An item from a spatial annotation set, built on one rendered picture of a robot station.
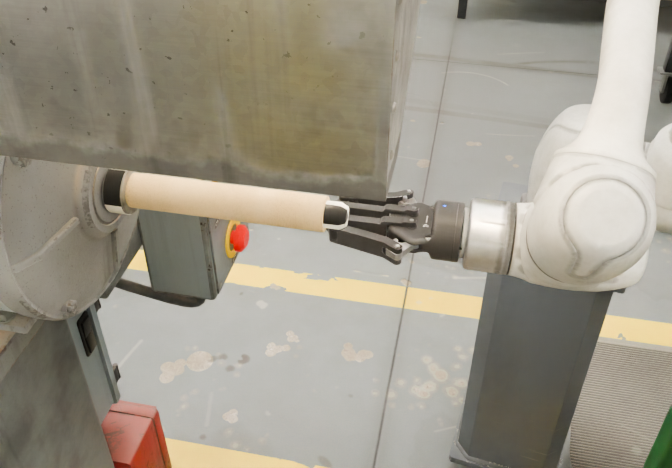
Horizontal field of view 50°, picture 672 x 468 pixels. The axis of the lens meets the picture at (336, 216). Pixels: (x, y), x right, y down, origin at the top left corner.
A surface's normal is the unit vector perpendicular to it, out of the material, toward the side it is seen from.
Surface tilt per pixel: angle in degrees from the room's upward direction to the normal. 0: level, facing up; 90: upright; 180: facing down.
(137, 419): 0
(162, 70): 90
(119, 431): 0
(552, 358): 90
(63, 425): 90
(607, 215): 53
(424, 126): 0
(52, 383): 90
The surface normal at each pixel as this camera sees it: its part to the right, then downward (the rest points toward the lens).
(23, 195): 0.78, 0.16
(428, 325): 0.00, -0.79
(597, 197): -0.15, 0.07
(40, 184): 0.95, 0.12
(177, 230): -0.20, 0.60
